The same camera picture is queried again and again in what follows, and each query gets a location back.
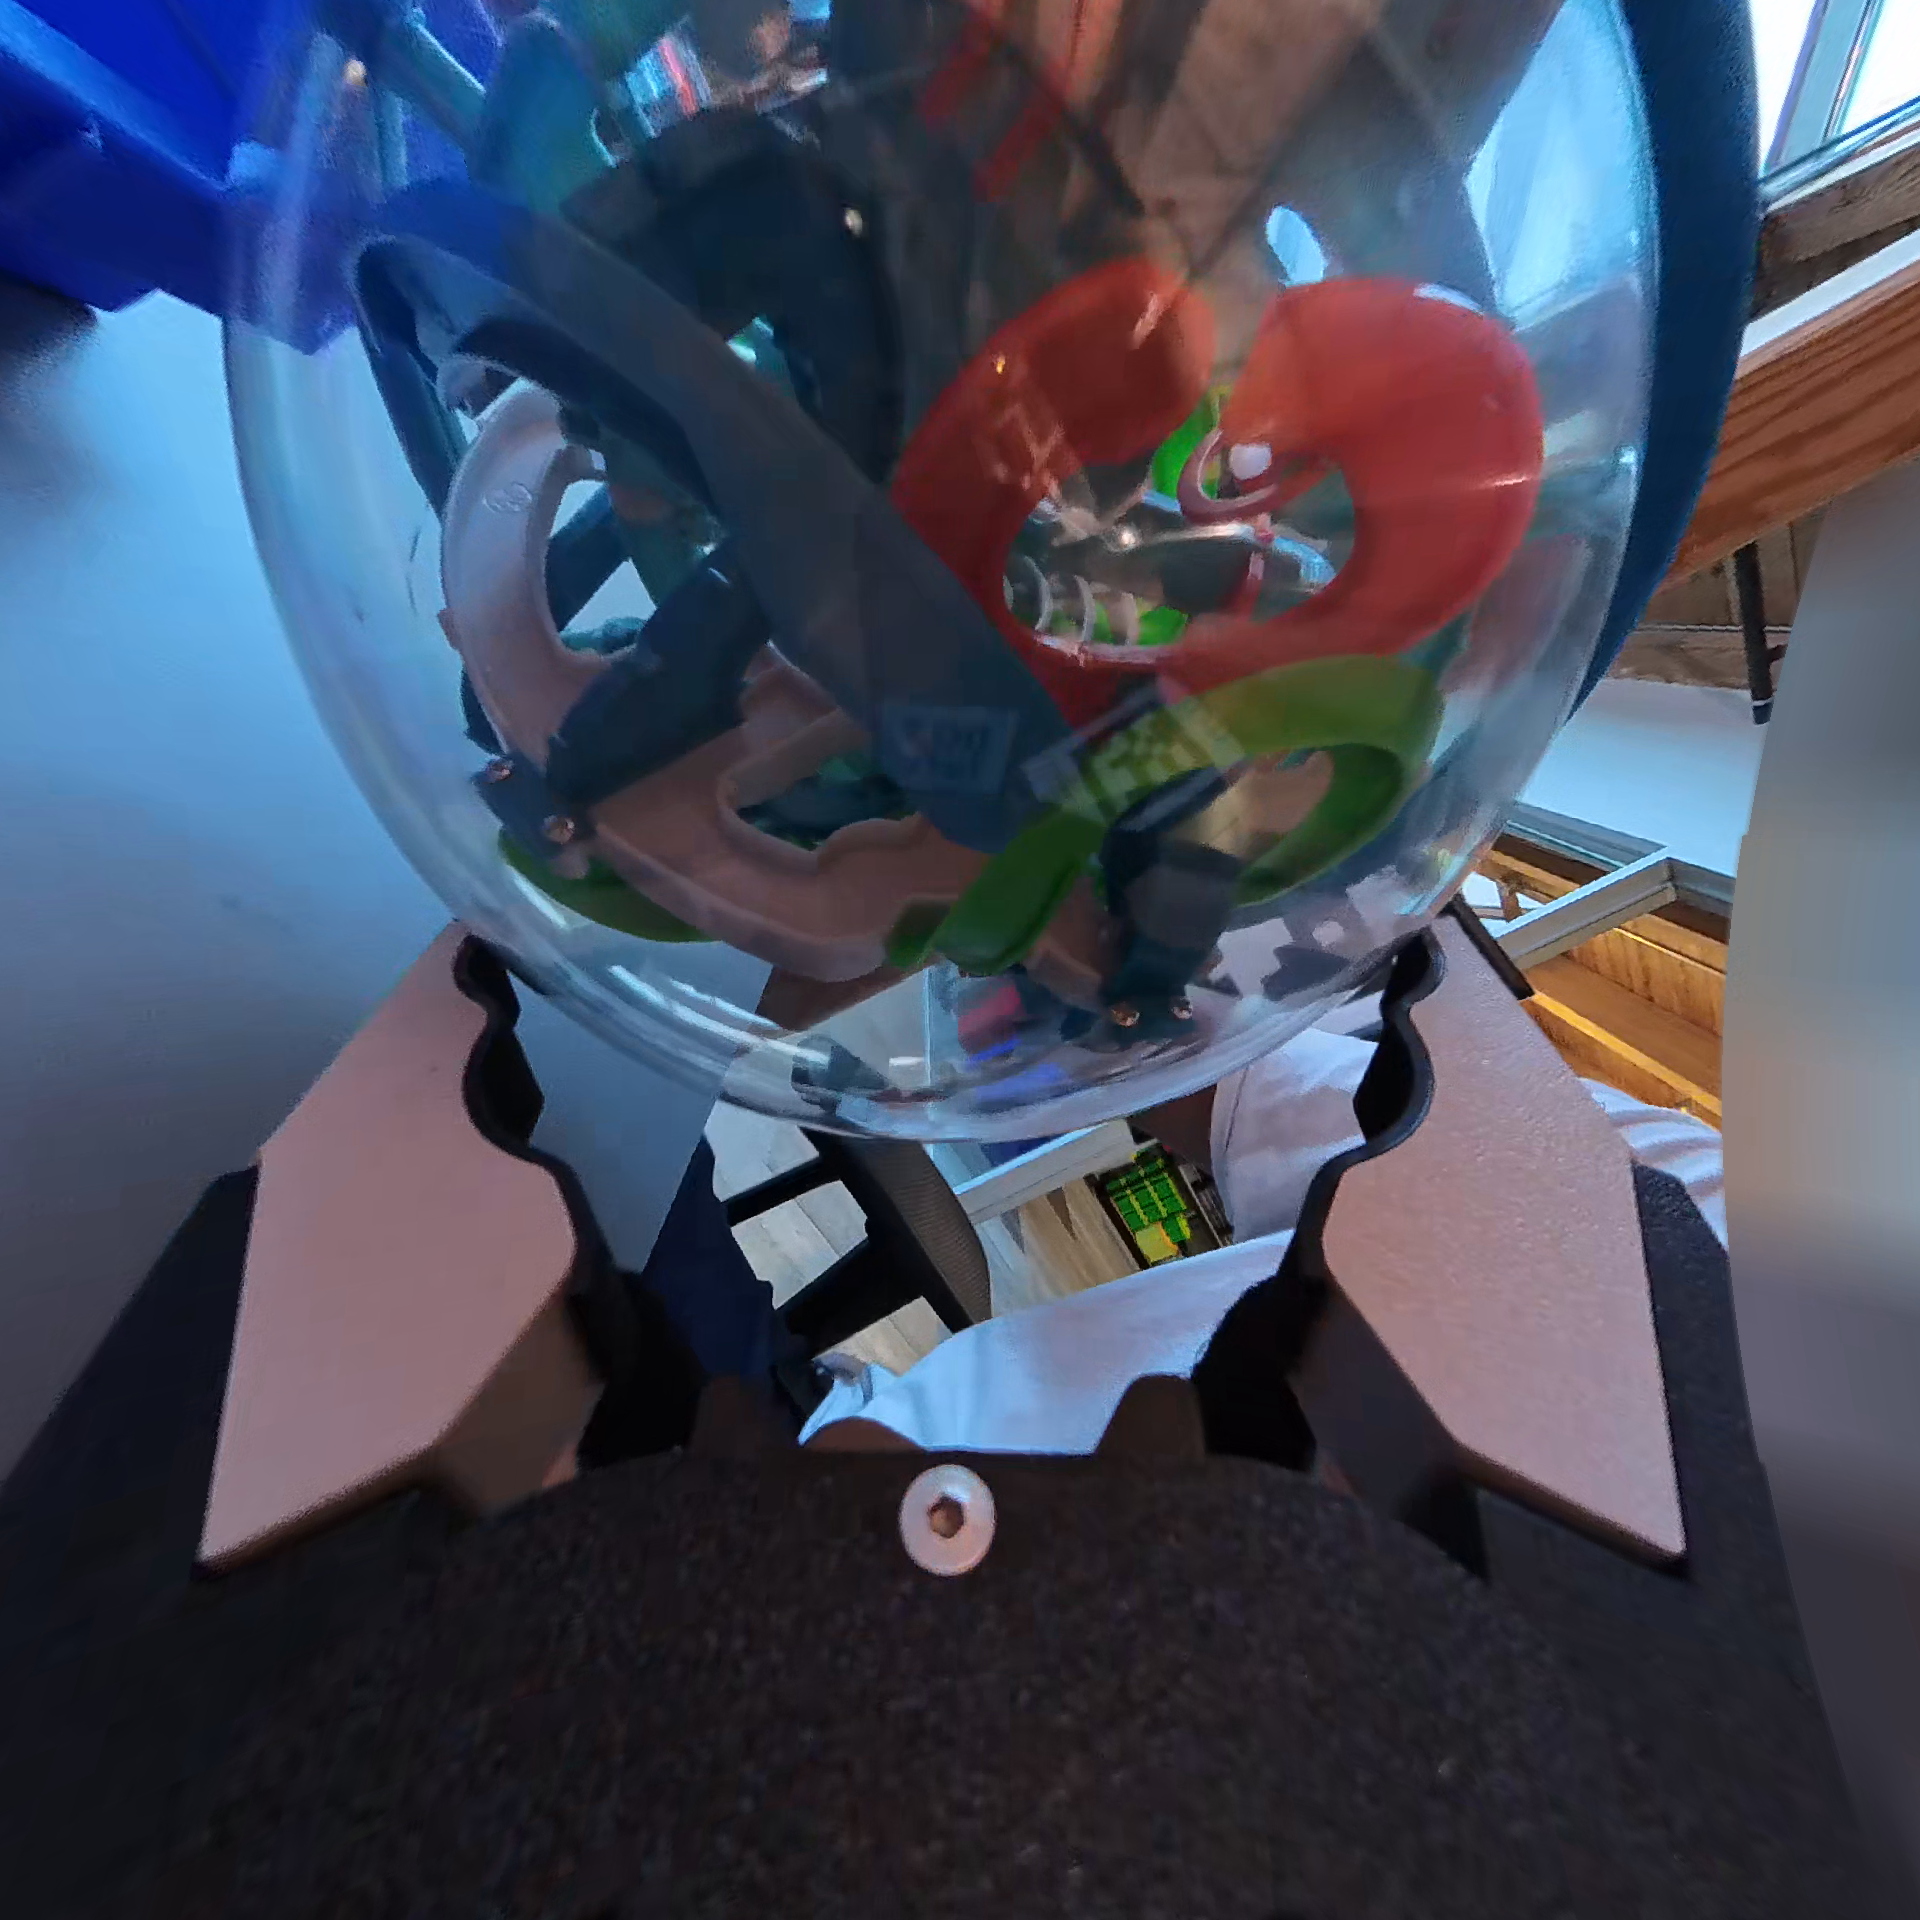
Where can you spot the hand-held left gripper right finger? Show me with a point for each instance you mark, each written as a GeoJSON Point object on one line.
{"type": "Point", "coordinates": [1499, 1291]}

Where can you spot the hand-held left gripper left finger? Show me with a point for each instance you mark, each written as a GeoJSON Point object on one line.
{"type": "Point", "coordinates": [388, 1277]}

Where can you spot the clear plastic maze ball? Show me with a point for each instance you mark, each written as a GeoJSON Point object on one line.
{"type": "Point", "coordinates": [930, 571]}

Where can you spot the person's dark blue trousers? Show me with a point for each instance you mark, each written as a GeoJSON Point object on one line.
{"type": "Point", "coordinates": [705, 1277]}

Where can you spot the rack of small storage bins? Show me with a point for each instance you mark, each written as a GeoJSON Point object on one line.
{"type": "Point", "coordinates": [1161, 1200]}

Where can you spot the black office chair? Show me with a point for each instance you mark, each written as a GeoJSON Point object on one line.
{"type": "Point", "coordinates": [900, 1215]}

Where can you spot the blue plastic bin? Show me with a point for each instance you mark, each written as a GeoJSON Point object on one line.
{"type": "Point", "coordinates": [120, 149]}

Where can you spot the glass skylight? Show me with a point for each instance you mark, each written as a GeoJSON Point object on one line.
{"type": "Point", "coordinates": [1846, 61]}

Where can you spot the wooden post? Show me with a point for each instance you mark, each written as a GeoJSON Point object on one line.
{"type": "Point", "coordinates": [1816, 405]}

